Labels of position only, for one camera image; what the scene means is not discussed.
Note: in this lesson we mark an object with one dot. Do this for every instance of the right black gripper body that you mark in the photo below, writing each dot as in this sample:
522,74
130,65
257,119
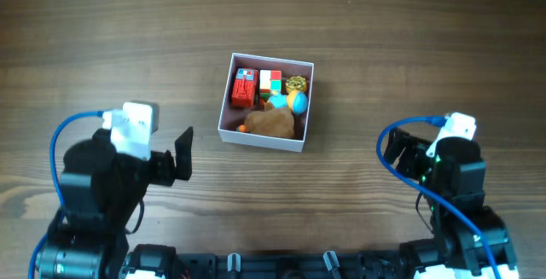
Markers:
410,152

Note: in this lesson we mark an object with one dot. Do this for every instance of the black mounting rail base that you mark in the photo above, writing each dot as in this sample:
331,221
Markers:
155,261

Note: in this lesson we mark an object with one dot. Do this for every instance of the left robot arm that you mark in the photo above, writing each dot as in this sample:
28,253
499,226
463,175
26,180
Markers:
101,188

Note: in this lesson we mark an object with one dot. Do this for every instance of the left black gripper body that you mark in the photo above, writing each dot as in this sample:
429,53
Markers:
161,162

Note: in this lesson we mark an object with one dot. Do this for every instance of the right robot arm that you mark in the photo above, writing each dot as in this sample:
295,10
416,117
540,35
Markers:
469,239

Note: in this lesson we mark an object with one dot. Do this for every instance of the brown plush capybara toy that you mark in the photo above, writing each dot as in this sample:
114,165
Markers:
272,122

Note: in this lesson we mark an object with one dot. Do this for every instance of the white box pink interior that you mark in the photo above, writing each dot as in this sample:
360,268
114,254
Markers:
231,117

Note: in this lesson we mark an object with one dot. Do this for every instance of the red toy truck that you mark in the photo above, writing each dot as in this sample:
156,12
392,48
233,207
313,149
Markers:
243,94

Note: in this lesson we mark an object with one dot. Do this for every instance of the yellow duck toy blue hat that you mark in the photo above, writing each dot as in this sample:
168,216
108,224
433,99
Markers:
296,101

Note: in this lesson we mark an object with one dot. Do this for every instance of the yellow toy wheel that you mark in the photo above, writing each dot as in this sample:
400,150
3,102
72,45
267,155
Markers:
296,83

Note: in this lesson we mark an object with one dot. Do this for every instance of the small colourful puzzle cube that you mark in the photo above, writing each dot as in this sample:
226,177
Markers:
270,83

